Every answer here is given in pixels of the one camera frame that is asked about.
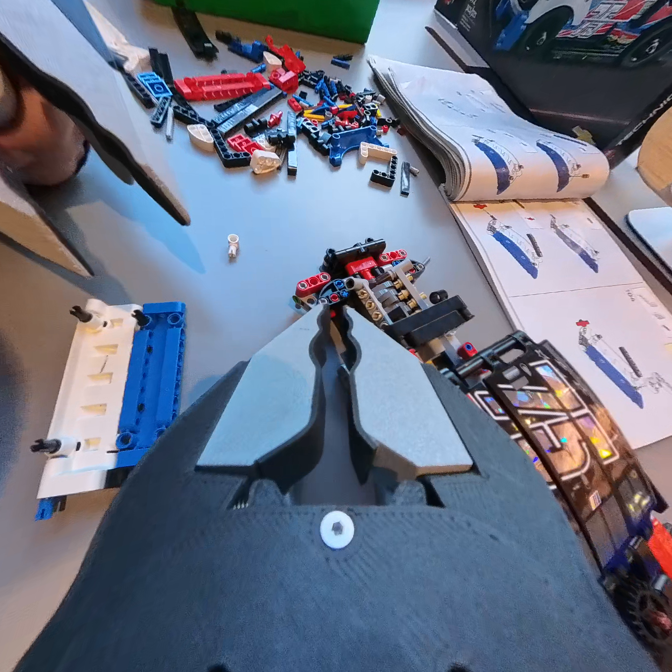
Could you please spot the partly built brick car model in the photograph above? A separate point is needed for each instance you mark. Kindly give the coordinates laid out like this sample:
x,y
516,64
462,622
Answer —
x,y
420,315

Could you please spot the blue and white brick panel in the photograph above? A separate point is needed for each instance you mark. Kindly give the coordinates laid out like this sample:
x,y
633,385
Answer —
x,y
152,378

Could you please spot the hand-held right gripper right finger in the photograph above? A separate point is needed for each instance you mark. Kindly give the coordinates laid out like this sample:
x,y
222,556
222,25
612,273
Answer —
x,y
404,409

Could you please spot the pile of loose bricks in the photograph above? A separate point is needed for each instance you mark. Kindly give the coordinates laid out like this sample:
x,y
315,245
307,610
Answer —
x,y
346,141

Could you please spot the white flat pad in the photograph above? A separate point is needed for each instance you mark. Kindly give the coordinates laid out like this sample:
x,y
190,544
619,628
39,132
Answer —
x,y
656,231

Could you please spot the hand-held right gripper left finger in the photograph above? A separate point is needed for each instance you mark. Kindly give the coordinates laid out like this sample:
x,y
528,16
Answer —
x,y
267,409

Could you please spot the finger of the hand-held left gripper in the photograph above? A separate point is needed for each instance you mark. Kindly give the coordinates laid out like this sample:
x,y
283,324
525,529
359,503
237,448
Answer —
x,y
47,36
26,220

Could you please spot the small white brick connector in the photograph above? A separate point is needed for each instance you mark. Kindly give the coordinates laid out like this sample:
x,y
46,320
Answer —
x,y
233,244

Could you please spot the black toy car box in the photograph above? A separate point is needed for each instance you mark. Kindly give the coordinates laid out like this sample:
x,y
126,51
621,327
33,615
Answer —
x,y
577,78

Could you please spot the open building instruction booklet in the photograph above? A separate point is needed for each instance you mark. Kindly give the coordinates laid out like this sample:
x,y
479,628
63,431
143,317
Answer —
x,y
551,252

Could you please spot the green plastic bin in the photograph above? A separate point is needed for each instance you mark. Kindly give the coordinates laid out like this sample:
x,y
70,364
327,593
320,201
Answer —
x,y
288,18

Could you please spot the wooden document stand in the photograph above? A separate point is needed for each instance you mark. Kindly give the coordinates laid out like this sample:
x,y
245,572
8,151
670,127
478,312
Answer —
x,y
659,152

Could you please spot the person's left hand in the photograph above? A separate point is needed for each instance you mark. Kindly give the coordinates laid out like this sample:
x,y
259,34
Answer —
x,y
47,152

